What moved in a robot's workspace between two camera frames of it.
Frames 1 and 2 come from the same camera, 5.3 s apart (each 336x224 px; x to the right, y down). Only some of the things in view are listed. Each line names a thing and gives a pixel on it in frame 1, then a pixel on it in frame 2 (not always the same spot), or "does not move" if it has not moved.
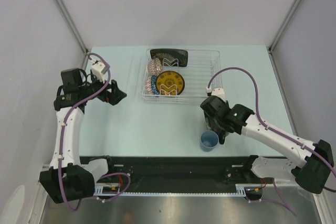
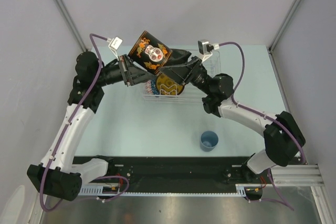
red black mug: x=221 y=132 → x=150 y=52
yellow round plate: x=169 y=83 does not move
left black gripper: x=115 y=96 → x=133 y=74
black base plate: x=147 y=172 does not move
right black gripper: x=209 y=122 → x=180 y=74
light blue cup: x=209 y=140 does not move
